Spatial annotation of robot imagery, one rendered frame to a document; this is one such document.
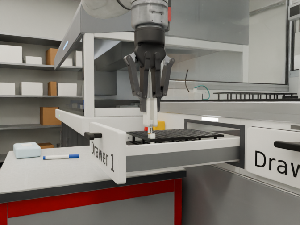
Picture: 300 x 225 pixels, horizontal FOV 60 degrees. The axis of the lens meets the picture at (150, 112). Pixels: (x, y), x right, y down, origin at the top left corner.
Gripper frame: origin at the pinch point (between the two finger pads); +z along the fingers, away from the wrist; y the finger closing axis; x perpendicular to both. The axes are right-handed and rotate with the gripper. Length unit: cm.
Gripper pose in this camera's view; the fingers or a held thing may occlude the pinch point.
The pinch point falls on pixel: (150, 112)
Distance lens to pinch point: 64.5
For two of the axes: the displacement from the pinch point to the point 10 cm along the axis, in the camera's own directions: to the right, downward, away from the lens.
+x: -4.1, -0.4, 9.1
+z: 0.1, 10.0, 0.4
